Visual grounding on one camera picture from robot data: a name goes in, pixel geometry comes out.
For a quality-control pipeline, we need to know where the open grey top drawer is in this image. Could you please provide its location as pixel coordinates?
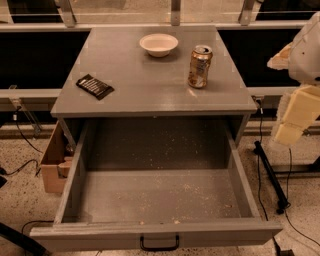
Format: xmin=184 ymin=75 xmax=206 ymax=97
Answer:
xmin=29 ymin=118 xmax=284 ymax=253

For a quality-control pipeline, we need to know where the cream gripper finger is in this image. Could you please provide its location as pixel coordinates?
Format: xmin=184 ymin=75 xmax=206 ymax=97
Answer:
xmin=267 ymin=43 xmax=292 ymax=70
xmin=271 ymin=84 xmax=320 ymax=146

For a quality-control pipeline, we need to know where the black hose bottom left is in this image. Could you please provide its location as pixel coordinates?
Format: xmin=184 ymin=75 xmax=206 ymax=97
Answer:
xmin=0 ymin=222 xmax=51 ymax=256

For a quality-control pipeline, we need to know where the black cable left floor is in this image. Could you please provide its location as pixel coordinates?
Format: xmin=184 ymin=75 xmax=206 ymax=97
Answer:
xmin=0 ymin=106 xmax=44 ymax=177

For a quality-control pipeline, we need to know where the grey cabinet table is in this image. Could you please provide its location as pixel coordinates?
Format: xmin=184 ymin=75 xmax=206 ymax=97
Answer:
xmin=50 ymin=25 xmax=258 ymax=154

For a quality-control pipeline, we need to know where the black rxbar chocolate bar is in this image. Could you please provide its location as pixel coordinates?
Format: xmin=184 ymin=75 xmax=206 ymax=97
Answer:
xmin=76 ymin=74 xmax=114 ymax=100

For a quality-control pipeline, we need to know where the black cable right floor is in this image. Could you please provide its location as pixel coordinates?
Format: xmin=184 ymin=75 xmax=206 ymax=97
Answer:
xmin=255 ymin=99 xmax=320 ymax=248

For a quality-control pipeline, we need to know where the black drawer handle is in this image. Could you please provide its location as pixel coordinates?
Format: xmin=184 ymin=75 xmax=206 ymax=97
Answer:
xmin=139 ymin=235 xmax=180 ymax=252

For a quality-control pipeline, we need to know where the gold soda can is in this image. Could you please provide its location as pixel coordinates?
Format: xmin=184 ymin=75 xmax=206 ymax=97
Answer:
xmin=188 ymin=45 xmax=213 ymax=89

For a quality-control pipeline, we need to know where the metal window railing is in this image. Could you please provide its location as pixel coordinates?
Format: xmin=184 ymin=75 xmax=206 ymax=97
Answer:
xmin=0 ymin=0 xmax=320 ymax=33

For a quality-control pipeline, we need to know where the black cable floor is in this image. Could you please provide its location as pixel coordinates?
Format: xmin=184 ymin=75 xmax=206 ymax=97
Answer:
xmin=0 ymin=106 xmax=44 ymax=177
xmin=255 ymin=99 xmax=320 ymax=248

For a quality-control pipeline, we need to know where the cardboard box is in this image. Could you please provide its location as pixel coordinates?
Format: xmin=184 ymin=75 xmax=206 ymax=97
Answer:
xmin=40 ymin=123 xmax=73 ymax=193

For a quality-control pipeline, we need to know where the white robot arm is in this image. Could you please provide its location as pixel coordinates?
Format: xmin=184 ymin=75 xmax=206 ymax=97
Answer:
xmin=267 ymin=12 xmax=320 ymax=148

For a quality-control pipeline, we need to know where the black stand leg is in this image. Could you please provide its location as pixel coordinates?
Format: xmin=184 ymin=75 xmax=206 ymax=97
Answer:
xmin=254 ymin=141 xmax=289 ymax=214

